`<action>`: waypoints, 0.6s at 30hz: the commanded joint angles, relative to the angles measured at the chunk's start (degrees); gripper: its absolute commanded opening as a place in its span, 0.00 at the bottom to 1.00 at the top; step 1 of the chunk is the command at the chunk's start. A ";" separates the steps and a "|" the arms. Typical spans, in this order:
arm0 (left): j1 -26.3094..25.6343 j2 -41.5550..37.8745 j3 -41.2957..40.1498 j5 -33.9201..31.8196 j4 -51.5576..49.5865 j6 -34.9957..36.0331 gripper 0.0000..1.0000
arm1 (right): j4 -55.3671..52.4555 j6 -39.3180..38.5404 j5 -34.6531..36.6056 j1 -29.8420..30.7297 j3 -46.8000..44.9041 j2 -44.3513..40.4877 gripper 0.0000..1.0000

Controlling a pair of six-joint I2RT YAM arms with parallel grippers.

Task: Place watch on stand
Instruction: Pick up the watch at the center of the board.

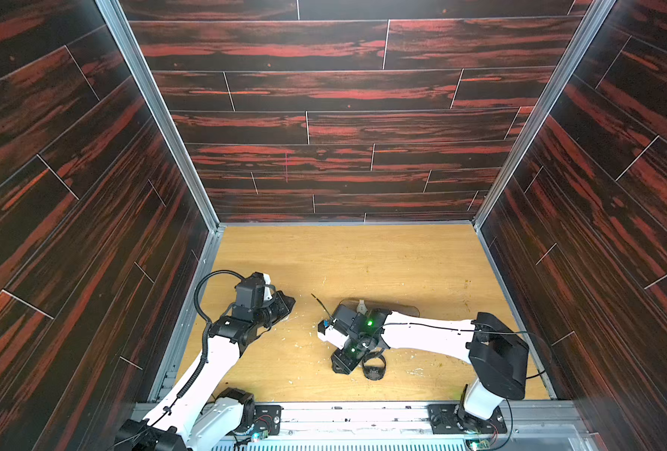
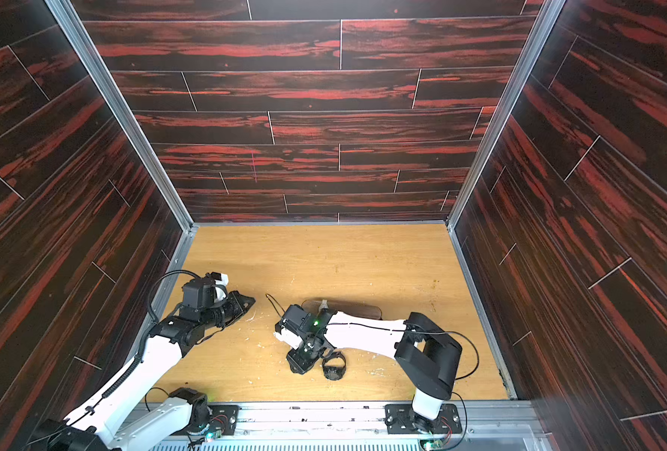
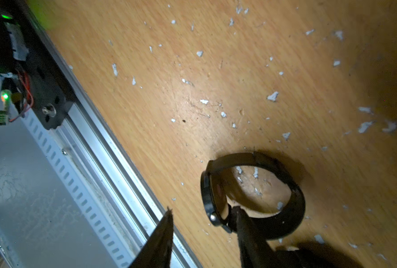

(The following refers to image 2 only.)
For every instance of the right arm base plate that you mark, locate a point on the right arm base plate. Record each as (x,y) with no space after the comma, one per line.
(400,419)

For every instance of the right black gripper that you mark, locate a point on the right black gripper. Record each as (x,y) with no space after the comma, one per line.
(306,354)

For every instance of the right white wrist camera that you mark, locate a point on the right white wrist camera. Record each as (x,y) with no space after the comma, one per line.
(289,337)

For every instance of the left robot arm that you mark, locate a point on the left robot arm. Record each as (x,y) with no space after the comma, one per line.
(207,308)

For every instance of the dark wooden watch stand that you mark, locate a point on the dark wooden watch stand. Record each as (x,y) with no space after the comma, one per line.
(356,309)

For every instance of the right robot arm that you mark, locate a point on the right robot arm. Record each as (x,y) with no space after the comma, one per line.
(428,355)

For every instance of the black watch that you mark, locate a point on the black watch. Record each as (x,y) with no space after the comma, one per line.
(334,366)
(306,362)

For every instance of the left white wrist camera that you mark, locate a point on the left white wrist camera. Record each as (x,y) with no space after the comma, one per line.
(220,285)

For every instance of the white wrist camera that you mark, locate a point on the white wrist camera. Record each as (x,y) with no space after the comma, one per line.
(220,285)
(289,337)

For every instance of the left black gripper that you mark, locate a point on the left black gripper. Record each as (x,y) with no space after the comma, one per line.
(237,299)

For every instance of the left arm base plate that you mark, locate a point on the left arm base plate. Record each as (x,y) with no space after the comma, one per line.
(222,421)

